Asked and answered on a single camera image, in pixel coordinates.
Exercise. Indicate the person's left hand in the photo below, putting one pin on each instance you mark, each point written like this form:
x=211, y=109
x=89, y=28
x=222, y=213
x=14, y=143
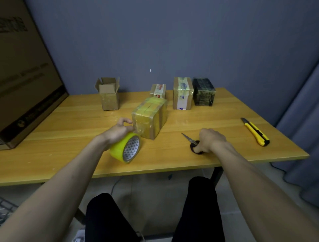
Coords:
x=117, y=133

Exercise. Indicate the person's right hand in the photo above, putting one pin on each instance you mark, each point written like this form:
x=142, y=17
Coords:
x=210, y=142

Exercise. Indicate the yellow tape roll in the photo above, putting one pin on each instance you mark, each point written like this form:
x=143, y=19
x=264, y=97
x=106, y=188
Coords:
x=119, y=149

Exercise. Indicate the small carton yellow tape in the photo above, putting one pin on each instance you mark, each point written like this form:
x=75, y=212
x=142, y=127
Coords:
x=149, y=117

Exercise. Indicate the black cardboard box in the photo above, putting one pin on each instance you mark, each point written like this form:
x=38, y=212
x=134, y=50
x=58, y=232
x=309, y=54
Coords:
x=204, y=92

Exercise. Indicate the brown box with white label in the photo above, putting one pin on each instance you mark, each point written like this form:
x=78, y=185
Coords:
x=182, y=93

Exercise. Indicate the small carton red label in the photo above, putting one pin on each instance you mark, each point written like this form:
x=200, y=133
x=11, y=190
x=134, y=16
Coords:
x=158, y=91

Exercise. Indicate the person's right forearm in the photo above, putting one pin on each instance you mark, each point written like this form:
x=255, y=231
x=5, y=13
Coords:
x=269, y=197

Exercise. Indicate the person's left forearm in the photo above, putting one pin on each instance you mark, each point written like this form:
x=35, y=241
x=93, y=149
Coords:
x=49, y=197

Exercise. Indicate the person's black trousers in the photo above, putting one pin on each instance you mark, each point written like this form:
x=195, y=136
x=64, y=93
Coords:
x=199, y=209

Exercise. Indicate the black table leg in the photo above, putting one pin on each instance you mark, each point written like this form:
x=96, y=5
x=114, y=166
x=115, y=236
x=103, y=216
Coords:
x=80, y=216
x=216, y=175

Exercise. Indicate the yellow utility knife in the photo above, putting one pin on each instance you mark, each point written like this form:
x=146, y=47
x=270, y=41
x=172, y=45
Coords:
x=255, y=132

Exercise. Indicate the grey pleated curtain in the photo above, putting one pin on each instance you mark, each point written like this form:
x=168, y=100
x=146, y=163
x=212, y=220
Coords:
x=301, y=144

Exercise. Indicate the white power strip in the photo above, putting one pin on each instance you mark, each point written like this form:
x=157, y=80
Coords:
x=80, y=235

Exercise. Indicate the large flat brown carton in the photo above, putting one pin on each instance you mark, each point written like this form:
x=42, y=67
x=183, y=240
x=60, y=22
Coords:
x=25, y=74

